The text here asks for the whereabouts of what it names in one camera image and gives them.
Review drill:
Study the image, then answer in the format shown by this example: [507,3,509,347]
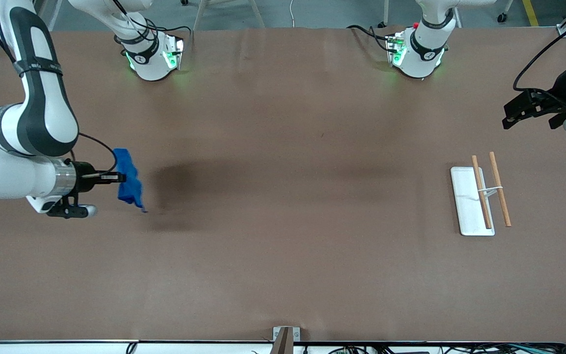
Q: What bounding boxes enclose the white towel rack wooden bars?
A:
[450,151,512,236]

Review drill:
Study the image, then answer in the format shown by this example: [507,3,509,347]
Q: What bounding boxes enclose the grey base connector box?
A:
[162,34,186,70]
[386,32,407,68]

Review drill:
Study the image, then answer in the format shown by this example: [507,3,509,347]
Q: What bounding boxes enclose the grey right base connector box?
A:
[162,34,186,70]

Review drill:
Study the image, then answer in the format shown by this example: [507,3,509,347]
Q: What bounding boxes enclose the black right arm base cable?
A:
[113,0,191,47]

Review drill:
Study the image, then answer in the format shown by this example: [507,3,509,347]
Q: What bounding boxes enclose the black arm base cable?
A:
[113,0,191,47]
[347,25,394,54]

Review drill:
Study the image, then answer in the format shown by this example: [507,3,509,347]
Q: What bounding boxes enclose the black left arm base cable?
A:
[347,25,394,54]

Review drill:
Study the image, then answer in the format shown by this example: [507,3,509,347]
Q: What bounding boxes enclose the blue microfibre towel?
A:
[113,148,148,213]

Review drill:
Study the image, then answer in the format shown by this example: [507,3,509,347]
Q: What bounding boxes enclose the tangled cable bundle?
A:
[327,341,566,354]

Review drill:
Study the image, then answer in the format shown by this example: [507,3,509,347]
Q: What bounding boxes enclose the light wooden stool frame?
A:
[192,0,266,30]

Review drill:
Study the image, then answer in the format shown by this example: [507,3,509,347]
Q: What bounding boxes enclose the grey left base connector box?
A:
[386,32,407,68]

